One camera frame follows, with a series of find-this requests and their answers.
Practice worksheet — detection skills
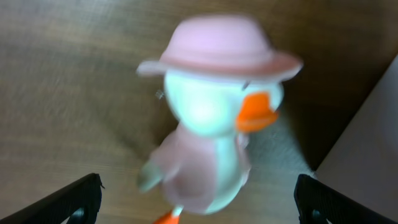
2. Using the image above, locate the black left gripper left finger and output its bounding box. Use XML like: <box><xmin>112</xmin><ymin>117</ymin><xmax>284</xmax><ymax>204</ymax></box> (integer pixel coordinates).
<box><xmin>1</xmin><ymin>173</ymin><xmax>103</xmax><ymax>224</ymax></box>

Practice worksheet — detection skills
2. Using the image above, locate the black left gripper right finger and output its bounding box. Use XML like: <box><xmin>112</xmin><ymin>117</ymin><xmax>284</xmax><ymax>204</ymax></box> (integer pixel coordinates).
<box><xmin>294</xmin><ymin>174</ymin><xmax>397</xmax><ymax>224</ymax></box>

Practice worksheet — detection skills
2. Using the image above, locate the small duck with pink hat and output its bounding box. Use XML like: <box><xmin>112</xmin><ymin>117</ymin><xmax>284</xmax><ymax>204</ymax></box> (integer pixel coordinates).
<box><xmin>137</xmin><ymin>14</ymin><xmax>303</xmax><ymax>223</ymax></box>

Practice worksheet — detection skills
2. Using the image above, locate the white box pink interior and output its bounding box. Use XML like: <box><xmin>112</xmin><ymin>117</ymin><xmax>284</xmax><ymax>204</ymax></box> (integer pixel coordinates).
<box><xmin>315</xmin><ymin>59</ymin><xmax>397</xmax><ymax>221</ymax></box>

